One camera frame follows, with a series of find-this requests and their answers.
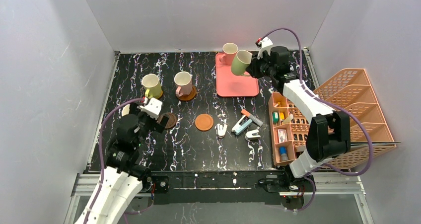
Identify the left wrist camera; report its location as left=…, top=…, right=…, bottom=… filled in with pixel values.
left=139, top=97, right=163, bottom=120

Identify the orange file organizer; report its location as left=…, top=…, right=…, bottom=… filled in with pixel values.
left=268, top=69, right=397, bottom=169

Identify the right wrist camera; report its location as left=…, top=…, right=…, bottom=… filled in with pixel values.
left=255, top=36, right=274, bottom=60

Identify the white stapler right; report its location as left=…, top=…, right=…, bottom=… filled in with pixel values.
left=245, top=129, right=261, bottom=141

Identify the orange grey marker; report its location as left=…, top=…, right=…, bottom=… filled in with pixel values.
left=241, top=109, right=264, bottom=127

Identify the green mug front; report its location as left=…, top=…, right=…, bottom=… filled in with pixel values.
left=141, top=74, right=163, bottom=98

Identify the light orange coaster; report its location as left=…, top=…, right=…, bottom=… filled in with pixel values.
left=195, top=113, right=213, bottom=131

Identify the brown saucer coaster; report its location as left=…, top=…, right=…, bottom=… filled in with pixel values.
left=177, top=86, right=197, bottom=101

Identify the dark brown coaster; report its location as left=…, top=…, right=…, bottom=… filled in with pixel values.
left=157, top=112, right=178, bottom=129

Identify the green mug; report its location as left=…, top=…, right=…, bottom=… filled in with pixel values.
left=141, top=74, right=163, bottom=98
left=231, top=50, right=253, bottom=76

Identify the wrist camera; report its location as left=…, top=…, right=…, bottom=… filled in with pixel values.
left=255, top=36, right=274, bottom=60
left=139, top=97, right=163, bottom=120

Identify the white red card box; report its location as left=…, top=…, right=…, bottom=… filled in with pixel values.
left=278, top=129, right=288, bottom=143

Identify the cream item in organizer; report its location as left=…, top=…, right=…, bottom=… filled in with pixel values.
left=282, top=114, right=294, bottom=125

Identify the small orange coaster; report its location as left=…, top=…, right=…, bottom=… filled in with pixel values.
left=153, top=91, right=163, bottom=99

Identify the pink mug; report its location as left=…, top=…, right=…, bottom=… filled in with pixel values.
left=219, top=43, right=238, bottom=66
left=174, top=72, right=193, bottom=97

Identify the blue stamp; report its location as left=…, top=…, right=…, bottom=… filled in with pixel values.
left=279, top=147, right=289, bottom=161

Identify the dark brown mug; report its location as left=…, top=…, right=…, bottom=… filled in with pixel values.
left=121, top=104, right=131, bottom=117

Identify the green eraser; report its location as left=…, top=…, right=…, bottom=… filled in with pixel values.
left=272, top=112, right=280, bottom=124

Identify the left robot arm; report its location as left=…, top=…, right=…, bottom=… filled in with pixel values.
left=76, top=97, right=168, bottom=224

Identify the small white stapler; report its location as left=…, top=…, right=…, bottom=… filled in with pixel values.
left=216, top=123, right=227, bottom=139

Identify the blue white stapler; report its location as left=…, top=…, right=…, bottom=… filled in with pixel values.
left=231, top=115, right=253, bottom=136

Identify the pink tray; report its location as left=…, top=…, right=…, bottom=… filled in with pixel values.
left=215, top=53, right=260, bottom=97

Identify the pink mug front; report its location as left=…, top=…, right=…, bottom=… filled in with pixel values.
left=174, top=72, right=193, bottom=97

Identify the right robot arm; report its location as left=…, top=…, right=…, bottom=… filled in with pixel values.
left=246, top=46, right=351, bottom=178

